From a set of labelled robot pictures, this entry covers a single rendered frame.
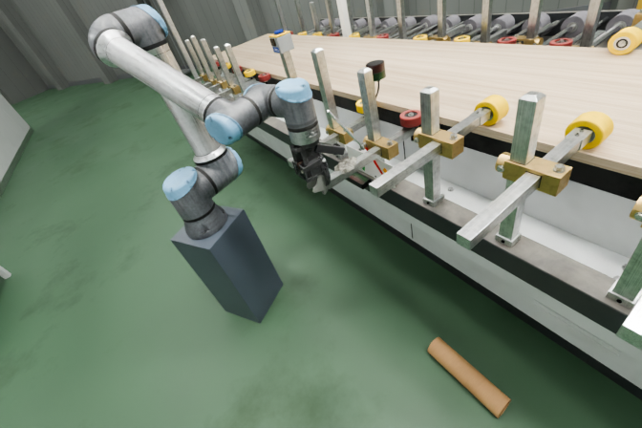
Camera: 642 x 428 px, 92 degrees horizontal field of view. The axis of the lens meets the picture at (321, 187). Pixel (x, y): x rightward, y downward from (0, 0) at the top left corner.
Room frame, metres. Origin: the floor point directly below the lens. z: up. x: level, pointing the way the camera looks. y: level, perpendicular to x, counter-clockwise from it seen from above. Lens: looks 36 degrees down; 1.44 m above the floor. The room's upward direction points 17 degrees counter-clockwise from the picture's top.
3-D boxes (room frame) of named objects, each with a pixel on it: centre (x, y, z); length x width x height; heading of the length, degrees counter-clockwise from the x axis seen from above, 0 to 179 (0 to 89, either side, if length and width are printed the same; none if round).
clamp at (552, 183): (0.50, -0.46, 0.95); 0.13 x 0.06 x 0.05; 25
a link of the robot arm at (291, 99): (0.82, 0.00, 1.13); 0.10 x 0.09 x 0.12; 44
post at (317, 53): (1.20, -0.13, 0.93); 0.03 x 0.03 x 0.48; 25
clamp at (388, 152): (0.96, -0.25, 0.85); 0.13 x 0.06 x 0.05; 25
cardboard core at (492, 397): (0.46, -0.33, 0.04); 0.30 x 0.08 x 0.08; 25
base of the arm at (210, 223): (1.14, 0.55, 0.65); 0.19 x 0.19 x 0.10
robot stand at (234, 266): (1.14, 0.55, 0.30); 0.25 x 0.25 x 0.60; 55
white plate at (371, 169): (0.99, -0.20, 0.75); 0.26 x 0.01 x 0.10; 25
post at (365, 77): (0.97, -0.24, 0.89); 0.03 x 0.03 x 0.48; 25
